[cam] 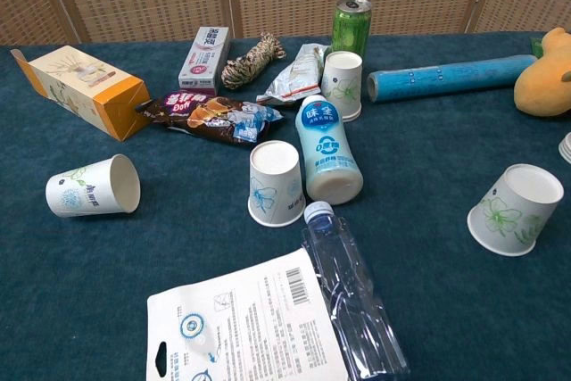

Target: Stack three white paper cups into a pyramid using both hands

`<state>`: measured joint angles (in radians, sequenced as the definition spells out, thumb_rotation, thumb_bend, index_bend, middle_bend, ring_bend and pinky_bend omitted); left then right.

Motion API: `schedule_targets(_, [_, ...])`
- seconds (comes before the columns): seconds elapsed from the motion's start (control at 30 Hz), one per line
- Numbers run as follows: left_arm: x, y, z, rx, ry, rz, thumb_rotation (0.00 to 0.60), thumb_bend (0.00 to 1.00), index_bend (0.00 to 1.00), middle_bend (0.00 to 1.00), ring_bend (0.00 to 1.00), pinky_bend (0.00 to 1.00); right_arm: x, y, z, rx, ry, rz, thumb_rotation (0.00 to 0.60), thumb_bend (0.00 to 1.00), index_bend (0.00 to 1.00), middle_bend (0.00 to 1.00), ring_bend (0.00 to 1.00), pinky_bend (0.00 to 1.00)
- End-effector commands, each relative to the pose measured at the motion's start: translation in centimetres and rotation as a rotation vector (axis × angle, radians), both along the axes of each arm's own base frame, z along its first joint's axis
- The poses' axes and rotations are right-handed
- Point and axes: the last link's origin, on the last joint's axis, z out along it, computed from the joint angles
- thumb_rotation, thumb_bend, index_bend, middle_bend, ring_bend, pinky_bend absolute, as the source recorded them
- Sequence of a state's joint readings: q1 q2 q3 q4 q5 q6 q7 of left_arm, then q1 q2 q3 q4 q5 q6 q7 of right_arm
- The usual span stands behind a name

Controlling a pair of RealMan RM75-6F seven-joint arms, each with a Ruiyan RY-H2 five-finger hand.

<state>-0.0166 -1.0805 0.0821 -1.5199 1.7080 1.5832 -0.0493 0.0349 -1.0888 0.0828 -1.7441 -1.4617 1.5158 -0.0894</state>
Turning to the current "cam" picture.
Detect white paper cup blue print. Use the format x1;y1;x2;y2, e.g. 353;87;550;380
45;153;142;219

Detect white paper cup green flower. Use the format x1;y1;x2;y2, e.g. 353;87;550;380
320;51;363;122
467;163;566;258

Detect white paper cup blue flower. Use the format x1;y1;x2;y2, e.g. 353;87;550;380
247;140;309;228

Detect white blue milk bottle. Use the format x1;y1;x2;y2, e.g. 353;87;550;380
294;95;365;206

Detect silver foil pouch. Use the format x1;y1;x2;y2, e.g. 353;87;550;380
255;43;332;109

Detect brown chocolate snack bag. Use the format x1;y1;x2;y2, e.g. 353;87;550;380
134;91;285;146

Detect white pink toothpaste box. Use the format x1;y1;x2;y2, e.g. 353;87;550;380
178;26;231;90

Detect clear plastic water bottle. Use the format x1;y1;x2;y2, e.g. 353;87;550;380
301;201;411;381

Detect green drink can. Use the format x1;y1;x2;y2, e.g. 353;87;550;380
330;0;373;61

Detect white blister card package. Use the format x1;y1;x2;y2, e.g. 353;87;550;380
146;248;350;381

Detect teal table cloth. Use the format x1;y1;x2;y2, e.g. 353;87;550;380
0;31;571;381

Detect blue paper roll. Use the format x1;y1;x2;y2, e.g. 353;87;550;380
366;54;538;104

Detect orange cream cardboard box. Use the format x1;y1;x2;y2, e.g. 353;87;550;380
10;45;152;143

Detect yellow plush toy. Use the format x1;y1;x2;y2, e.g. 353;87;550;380
513;27;571;120

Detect brown white rope bundle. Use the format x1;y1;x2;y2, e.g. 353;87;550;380
220;31;287;91

